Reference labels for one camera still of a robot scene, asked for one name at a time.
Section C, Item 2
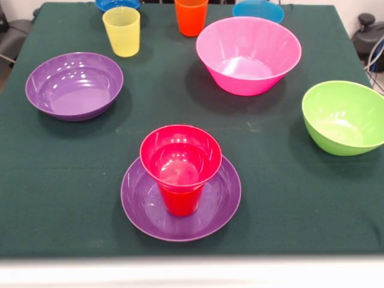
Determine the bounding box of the small crimson plastic bowl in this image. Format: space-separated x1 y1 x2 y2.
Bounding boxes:
139 124 223 194

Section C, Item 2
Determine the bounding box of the red plastic cup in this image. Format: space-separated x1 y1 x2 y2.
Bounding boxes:
157 182 205 217

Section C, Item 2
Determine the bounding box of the purple plastic bowl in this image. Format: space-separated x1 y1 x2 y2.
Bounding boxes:
25 52 124 122
120 155 242 242

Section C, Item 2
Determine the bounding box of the yellow plastic cup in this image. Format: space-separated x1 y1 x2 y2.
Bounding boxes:
102 6 141 58

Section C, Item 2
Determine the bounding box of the large pink plastic bowl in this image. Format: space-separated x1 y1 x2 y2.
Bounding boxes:
196 16 302 97

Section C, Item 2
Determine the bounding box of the dark green tablecloth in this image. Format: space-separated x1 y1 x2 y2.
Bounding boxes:
0 2 384 259

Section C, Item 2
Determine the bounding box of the orange plastic cup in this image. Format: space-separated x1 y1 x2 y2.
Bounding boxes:
174 0 209 37

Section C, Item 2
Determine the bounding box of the light blue plastic bowl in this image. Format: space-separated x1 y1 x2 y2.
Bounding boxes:
232 0 285 24

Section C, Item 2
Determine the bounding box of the green plastic bowl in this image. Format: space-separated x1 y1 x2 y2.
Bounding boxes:
301 80 384 157

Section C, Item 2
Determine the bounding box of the dark blue plastic bowl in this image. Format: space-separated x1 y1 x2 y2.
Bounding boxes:
95 0 141 13

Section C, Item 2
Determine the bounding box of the tangled cable bundle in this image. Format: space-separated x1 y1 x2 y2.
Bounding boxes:
364 34 384 97

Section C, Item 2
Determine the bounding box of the grey pedestal foot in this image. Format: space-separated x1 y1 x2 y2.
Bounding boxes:
0 19 33 61
351 13 384 56

